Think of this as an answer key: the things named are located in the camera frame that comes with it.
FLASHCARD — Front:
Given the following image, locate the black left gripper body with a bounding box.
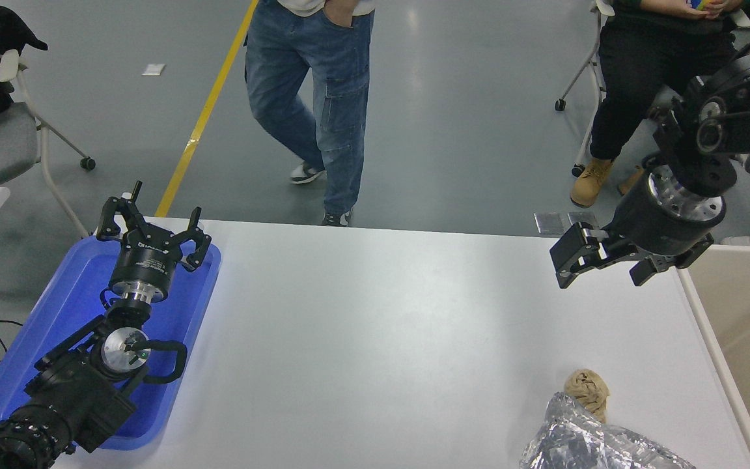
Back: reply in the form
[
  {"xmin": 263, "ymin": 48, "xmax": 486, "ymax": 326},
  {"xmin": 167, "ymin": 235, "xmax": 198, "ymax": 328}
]
[{"xmin": 109, "ymin": 236, "xmax": 181, "ymax": 291}]

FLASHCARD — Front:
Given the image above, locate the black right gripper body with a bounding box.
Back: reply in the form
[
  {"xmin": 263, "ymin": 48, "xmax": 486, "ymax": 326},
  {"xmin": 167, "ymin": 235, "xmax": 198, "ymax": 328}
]
[{"xmin": 609, "ymin": 175, "xmax": 727, "ymax": 257}]

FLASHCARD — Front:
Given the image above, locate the person's right hand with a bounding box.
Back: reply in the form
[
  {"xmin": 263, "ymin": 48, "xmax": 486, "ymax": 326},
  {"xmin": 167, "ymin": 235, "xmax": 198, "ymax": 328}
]
[{"xmin": 671, "ymin": 0, "xmax": 708, "ymax": 20}]

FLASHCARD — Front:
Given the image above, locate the blue plastic tray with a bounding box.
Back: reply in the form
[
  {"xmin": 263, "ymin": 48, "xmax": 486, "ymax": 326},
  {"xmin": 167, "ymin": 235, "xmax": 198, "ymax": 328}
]
[{"xmin": 0, "ymin": 234, "xmax": 223, "ymax": 451}]

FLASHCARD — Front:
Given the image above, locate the crumpled tan paper ball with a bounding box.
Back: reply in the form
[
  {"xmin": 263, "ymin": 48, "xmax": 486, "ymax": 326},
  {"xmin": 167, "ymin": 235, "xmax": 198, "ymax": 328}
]
[{"xmin": 564, "ymin": 369, "xmax": 611, "ymax": 424}]

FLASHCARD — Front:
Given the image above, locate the white frame wheeled chair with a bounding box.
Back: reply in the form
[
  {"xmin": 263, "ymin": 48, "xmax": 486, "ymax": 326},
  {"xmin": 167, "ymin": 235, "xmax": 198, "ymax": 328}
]
[{"xmin": 554, "ymin": 0, "xmax": 750, "ymax": 178}]

